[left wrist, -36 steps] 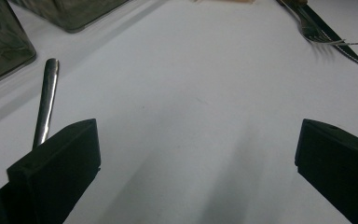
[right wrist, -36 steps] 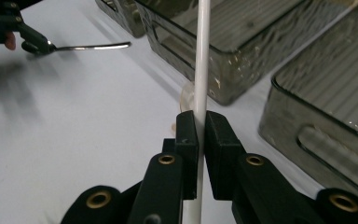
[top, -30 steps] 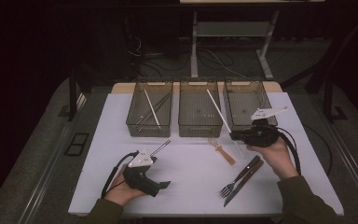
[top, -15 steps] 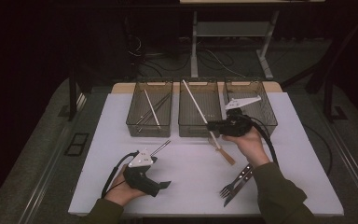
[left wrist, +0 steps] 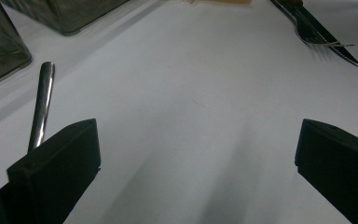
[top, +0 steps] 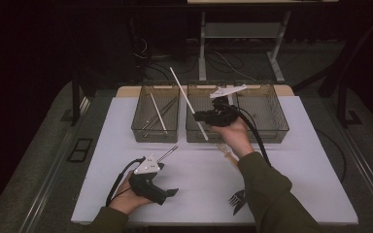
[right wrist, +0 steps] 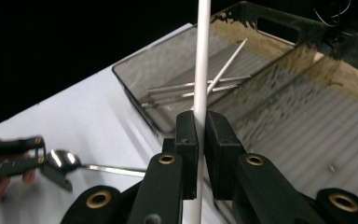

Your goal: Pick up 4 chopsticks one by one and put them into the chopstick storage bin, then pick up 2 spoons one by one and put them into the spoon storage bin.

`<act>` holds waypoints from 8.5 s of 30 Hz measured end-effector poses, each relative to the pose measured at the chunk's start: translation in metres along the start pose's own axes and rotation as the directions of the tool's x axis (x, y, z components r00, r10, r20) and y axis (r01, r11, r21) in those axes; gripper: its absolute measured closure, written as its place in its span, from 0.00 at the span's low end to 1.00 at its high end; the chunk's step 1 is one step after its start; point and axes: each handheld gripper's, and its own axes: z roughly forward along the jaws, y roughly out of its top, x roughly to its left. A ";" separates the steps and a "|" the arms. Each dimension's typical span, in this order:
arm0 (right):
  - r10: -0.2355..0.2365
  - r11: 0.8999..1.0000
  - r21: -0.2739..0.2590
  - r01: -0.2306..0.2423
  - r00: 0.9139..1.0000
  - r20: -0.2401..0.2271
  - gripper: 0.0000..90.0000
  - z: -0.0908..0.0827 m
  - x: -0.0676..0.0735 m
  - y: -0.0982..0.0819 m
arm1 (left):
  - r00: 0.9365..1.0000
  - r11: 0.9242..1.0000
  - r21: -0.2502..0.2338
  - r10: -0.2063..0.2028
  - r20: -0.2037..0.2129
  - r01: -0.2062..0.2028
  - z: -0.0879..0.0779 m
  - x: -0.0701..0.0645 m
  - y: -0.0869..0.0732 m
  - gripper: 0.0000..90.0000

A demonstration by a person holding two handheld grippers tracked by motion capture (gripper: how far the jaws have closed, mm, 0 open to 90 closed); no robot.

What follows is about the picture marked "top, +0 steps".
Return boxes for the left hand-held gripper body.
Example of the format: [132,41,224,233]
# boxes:
[128,153,168,207]

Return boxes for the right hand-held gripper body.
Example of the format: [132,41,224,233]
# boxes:
[209,83,248,127]

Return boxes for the translucent brown plastic bin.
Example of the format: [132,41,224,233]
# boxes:
[131,81,181,144]
[186,81,233,144]
[232,81,289,145]

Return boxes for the metal chopstick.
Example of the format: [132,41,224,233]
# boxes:
[156,145,179,163]
[143,101,178,138]
[141,96,179,131]

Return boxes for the wooden handled metal knife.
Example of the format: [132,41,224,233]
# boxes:
[232,199,248,216]

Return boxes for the person's left hand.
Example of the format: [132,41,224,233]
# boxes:
[108,170,153,216]

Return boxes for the person's right hand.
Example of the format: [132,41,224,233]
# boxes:
[210,117,255,160]

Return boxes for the white table board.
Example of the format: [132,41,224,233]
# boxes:
[71,95,359,226]

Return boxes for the black metal stand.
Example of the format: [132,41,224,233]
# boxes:
[319,13,373,129]

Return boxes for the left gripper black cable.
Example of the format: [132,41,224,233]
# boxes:
[105,156,147,207]

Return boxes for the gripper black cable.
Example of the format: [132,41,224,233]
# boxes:
[231,103,272,168]
[105,156,147,207]

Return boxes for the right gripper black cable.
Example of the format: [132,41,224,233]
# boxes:
[231,103,272,168]

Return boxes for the white floor cable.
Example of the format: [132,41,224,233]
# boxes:
[212,50,257,82]

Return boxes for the black floor cable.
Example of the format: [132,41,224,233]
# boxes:
[142,52,199,82]

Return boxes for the grey metal desk frame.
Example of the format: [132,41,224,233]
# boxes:
[198,10,292,83]

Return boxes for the aluminium rail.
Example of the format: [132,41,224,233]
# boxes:
[336,124,373,224]
[18,96,90,233]

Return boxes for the thin black cable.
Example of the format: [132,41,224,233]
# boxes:
[315,129,348,183]

